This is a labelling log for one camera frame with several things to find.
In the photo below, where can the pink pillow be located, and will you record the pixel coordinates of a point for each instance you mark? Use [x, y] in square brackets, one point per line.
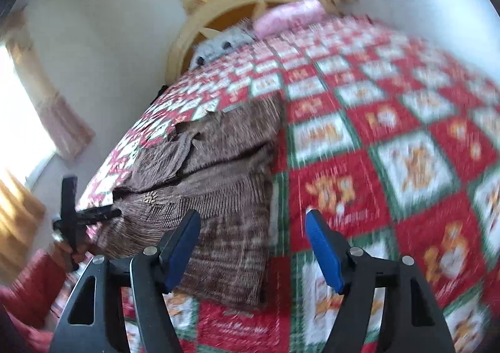
[287, 16]

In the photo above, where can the cream wooden headboard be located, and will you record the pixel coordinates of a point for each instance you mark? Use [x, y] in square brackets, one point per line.
[210, 19]

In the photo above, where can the grey white patterned pillow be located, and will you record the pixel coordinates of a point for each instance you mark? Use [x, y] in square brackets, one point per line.
[223, 43]

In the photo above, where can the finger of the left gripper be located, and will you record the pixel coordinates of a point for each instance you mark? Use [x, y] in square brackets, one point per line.
[68, 195]
[90, 216]

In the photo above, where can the yellow curtain side window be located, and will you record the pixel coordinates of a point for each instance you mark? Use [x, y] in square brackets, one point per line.
[21, 211]

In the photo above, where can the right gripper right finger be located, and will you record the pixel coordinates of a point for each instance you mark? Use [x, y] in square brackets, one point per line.
[412, 320]

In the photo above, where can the black object beside bed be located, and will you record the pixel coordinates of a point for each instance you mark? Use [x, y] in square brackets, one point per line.
[159, 93]

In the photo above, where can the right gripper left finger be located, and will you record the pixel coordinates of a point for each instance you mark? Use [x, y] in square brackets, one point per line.
[93, 318]

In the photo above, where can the red green patchwork bedspread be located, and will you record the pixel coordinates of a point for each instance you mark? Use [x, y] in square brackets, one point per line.
[394, 141]

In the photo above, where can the brown knitted sweater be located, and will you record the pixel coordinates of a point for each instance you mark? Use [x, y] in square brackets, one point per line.
[219, 166]

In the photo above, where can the left hand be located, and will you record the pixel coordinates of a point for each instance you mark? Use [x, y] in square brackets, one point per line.
[66, 257]

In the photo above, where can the red sleeve left forearm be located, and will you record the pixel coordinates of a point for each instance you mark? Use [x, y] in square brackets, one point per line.
[26, 304]

